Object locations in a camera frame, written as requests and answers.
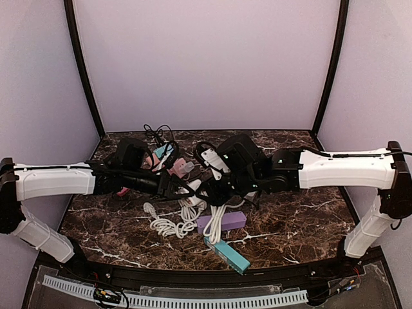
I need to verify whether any white cube socket adapter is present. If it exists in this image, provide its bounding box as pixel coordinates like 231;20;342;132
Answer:
178;180;207;209

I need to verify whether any white three-pin plug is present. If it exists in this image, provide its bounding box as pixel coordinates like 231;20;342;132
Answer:
143;202;158;219

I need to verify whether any pink plug adapter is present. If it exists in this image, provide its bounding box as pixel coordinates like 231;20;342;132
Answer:
117;187;129;197

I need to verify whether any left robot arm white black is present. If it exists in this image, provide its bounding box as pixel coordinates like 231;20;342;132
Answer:
1;158;195;264

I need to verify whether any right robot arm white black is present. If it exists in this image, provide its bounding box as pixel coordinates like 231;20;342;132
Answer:
196;142;411;259

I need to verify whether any pink cube socket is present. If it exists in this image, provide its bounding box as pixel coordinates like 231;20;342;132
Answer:
169;158;186;178

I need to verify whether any pink power strip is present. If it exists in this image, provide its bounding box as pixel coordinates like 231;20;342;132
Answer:
145;153;162;171

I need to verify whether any purple power strip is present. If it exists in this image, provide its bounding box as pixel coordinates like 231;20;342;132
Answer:
196;211;247;234

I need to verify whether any small teal adapter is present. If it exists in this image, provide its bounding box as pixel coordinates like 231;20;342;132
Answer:
153;142;174;160

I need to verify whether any teal power strip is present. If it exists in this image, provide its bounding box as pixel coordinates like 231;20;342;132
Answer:
203;236;250;275

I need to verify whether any small circuit board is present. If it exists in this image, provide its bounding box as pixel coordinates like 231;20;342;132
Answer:
93;288;121;304

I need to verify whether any white charger with cable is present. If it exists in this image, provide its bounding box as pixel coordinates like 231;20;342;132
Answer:
180;162;194;173

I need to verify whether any white power strip cable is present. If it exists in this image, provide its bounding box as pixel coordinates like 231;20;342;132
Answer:
203;189;258;245

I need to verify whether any white coiled cable bundle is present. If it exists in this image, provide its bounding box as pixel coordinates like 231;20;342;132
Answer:
143;201;202;239

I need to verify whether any black cable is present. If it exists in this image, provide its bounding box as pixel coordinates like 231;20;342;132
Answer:
143;124;174;145

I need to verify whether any white slotted cable duct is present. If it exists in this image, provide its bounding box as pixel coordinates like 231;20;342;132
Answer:
42;275;308;308

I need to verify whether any right black frame post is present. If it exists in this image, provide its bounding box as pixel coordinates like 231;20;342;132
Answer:
311;0;350;139

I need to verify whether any black frame post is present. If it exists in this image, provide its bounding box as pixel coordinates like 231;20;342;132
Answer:
63;0;106;139
311;0;350;139

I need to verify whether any left black frame post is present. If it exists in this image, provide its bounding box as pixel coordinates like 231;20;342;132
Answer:
63;0;106;139

